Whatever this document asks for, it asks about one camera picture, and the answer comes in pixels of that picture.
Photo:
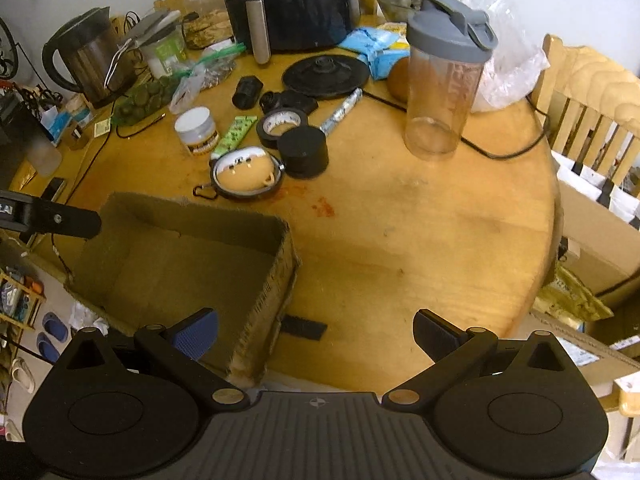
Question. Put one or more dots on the small black cylinder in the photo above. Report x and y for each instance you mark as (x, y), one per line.
(246, 92)

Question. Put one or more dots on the black smartphone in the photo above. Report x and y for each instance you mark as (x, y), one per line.
(52, 190)

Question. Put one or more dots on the brown crumpled bag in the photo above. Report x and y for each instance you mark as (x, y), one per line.
(207, 27)

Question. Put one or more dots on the black air fryer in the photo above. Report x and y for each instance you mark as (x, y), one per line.
(295, 5)

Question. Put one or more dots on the white tub green label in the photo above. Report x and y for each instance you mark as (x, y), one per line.
(165, 52)

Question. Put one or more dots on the cardboard box with white papers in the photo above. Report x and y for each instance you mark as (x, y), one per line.
(595, 230)

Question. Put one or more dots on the clear shaker bottle grey lid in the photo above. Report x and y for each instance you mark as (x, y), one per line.
(442, 85)

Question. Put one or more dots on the yellow snack packet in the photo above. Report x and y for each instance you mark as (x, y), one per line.
(392, 27)

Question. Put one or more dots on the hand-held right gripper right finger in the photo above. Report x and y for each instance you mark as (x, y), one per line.
(434, 334)

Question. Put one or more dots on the black tape roll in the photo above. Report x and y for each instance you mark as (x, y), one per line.
(272, 132)

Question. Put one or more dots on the blue slipper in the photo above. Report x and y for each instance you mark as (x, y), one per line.
(49, 347)
(56, 326)

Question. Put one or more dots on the golden foil bag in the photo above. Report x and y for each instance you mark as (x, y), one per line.
(570, 295)

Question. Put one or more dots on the black power adapter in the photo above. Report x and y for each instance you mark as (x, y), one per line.
(295, 102)

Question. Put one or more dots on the clear crumpled plastic bag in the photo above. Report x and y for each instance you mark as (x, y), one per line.
(505, 75)

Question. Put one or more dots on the black round tin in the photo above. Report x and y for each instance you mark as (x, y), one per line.
(302, 152)

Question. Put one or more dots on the grey translucent container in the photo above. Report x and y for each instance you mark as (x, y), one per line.
(42, 155)

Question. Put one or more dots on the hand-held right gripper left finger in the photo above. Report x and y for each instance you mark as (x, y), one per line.
(196, 336)

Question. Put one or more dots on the wooden chair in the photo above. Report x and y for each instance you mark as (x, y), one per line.
(590, 100)

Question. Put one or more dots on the green net bag dark balls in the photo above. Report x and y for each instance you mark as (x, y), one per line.
(145, 100)

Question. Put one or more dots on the black round kettle base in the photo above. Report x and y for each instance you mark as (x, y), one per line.
(325, 75)

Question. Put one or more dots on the blue snack packet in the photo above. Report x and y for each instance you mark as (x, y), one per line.
(367, 40)
(387, 60)

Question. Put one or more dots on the green patterned tube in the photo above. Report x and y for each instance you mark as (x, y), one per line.
(235, 135)

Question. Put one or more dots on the wooden shoe rack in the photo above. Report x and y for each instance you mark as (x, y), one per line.
(20, 300)

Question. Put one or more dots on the white lidded jar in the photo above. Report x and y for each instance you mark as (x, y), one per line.
(196, 132)

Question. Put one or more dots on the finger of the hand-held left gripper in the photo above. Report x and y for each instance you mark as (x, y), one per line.
(60, 220)

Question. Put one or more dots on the round case with orange plush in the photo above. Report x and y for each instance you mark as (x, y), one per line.
(247, 175)

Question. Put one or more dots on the black steel electric kettle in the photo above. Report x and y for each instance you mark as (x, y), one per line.
(85, 55)

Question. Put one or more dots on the white slipper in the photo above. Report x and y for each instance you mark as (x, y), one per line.
(22, 375)

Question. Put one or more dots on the paper label tag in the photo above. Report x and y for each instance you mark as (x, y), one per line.
(101, 128)

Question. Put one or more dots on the silver smartphone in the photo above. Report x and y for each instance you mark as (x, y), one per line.
(152, 25)

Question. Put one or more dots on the brown round fruit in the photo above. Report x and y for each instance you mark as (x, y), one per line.
(398, 80)

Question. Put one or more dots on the silver foil stick packet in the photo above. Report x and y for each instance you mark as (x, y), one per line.
(340, 112)

